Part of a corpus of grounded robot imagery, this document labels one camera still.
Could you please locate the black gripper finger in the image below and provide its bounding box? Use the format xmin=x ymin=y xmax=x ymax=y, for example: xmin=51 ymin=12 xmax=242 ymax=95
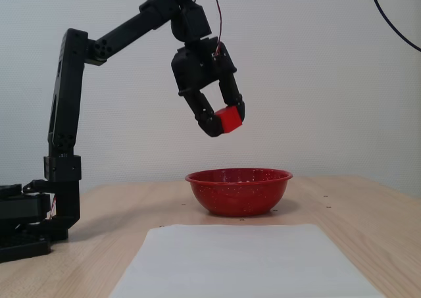
xmin=179 ymin=87 xmax=231 ymax=138
xmin=217 ymin=73 xmax=246 ymax=123

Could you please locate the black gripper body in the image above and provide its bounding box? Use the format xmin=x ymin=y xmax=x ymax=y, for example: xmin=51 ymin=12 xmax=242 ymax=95
xmin=170 ymin=36 xmax=237 ymax=97

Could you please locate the red cube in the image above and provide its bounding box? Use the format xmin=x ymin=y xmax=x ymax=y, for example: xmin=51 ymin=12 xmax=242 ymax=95
xmin=215 ymin=105 xmax=243 ymax=135

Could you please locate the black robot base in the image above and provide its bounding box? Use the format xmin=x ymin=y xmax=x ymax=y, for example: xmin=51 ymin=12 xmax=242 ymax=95
xmin=0 ymin=178 xmax=70 ymax=263

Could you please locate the red speckled bowl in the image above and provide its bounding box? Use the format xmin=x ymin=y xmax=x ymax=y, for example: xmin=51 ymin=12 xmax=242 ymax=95
xmin=184 ymin=168 xmax=293 ymax=217

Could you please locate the white paper sheet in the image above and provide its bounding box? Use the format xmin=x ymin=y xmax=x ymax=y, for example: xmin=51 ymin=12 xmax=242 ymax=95
xmin=108 ymin=224 xmax=379 ymax=298

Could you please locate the red white servo wire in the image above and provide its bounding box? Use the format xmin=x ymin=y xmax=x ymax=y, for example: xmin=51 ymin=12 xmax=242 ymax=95
xmin=192 ymin=0 xmax=224 ymax=57

